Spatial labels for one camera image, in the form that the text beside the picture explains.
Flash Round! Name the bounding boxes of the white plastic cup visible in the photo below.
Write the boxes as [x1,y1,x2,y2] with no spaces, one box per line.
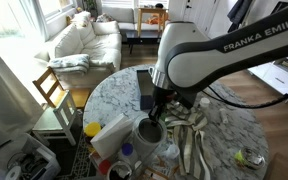
[133,116,167,160]

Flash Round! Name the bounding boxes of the striped grey white cloth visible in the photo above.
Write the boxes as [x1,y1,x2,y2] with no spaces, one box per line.
[165,101,212,180]

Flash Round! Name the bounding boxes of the grey folded blanket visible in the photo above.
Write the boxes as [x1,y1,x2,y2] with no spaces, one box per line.
[48,54,90,74]

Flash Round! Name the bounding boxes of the natural wooden chair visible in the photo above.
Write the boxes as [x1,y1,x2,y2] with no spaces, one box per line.
[33,68,90,109]

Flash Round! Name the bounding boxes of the white storage bin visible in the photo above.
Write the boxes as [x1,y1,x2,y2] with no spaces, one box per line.
[5,134,61,180]

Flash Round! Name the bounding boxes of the bottle with blue cap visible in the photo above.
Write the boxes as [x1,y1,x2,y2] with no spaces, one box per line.
[118,143,137,165]

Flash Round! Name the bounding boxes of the wooden stool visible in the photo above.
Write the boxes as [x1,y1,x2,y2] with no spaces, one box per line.
[137,7,167,36]

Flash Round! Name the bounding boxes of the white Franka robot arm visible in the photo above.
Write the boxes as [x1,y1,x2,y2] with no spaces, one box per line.
[149,6,288,122]

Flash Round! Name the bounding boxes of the dark blue open box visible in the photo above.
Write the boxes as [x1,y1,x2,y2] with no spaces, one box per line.
[137,70,154,110]

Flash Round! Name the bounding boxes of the silver bowl with green item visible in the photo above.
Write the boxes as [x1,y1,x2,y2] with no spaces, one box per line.
[234,147,265,170]

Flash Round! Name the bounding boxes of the white bowl dark contents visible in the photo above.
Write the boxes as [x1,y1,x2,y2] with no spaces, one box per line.
[106,161,133,180]

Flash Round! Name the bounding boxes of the orange white carton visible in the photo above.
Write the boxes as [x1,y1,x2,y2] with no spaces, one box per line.
[140,156,178,180]

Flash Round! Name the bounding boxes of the white tv cabinet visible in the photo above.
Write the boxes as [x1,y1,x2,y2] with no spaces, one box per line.
[248,57,288,94]

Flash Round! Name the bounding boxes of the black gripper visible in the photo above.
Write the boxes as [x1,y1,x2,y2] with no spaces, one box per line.
[148,87,176,126]

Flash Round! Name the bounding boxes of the hanging dark jacket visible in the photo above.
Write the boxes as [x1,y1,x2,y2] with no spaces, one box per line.
[227,0,252,24]

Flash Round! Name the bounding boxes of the small clear plastic bottle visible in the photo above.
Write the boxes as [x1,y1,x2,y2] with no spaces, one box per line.
[163,144,180,159]

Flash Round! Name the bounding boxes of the white wooden chair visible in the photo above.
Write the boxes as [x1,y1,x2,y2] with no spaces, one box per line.
[32,90,78,146]

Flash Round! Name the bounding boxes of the clear plastic case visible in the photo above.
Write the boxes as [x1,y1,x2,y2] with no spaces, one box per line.
[118,122,166,173]

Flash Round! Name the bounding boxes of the red lid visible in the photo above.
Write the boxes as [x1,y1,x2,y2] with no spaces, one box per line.
[98,160,111,175]

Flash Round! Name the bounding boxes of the black coffee table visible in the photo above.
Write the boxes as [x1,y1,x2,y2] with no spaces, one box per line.
[126,30,161,54]

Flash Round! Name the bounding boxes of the silver metal cup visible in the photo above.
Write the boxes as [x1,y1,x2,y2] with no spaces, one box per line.
[138,119,162,143]

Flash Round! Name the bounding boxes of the yellow lid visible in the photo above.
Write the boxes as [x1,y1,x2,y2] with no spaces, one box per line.
[84,122,101,137]

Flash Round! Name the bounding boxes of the small white jar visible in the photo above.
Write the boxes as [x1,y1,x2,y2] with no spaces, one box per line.
[199,97,210,108]

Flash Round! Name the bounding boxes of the white sofa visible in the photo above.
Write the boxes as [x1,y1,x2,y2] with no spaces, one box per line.
[34,6,172,90]

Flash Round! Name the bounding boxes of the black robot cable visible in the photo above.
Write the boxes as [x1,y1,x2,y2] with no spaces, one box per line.
[202,76,288,110]

